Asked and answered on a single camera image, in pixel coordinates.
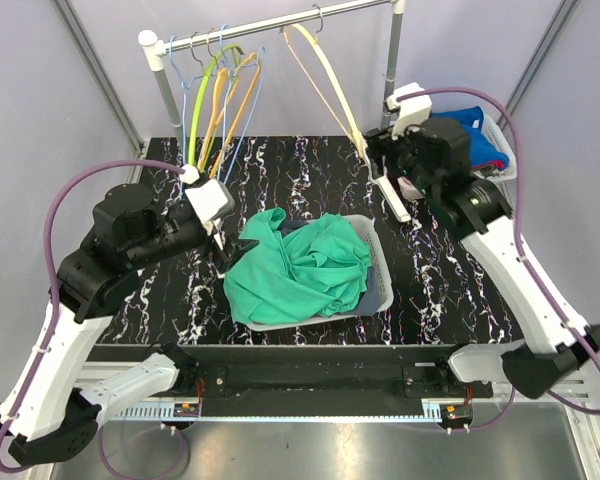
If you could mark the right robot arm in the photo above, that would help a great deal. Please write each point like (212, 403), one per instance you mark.
(557, 341)

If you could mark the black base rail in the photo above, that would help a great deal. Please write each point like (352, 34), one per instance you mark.
(348, 383)

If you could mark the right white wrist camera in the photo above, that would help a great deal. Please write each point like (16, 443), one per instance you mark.
(412, 111)

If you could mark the green t-shirt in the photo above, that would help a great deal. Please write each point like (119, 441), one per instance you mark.
(319, 269)

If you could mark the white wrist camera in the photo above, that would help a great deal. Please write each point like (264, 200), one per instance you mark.
(210, 198)
(412, 111)

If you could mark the dark navy tank top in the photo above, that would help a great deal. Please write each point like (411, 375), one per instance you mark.
(377, 294)

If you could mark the large white perforated basket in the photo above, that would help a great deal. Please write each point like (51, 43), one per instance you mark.
(260, 327)

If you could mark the cream curved wooden hanger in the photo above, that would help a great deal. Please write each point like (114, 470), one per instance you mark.
(344, 117)

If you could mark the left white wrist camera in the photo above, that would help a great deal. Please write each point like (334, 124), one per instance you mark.
(210, 198)

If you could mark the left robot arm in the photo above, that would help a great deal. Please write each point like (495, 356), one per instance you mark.
(50, 418)

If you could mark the folded blue clothes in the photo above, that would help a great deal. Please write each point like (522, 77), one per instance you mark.
(483, 155)

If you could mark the white clothes rack frame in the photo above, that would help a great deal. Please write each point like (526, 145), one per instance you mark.
(280, 86)

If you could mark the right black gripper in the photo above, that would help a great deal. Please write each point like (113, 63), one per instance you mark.
(380, 143)

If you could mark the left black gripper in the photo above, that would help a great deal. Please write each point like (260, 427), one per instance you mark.
(234, 247)

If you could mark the lime green hanger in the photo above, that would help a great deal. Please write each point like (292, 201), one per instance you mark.
(236, 52)

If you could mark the small white laundry basket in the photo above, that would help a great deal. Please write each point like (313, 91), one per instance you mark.
(501, 179)

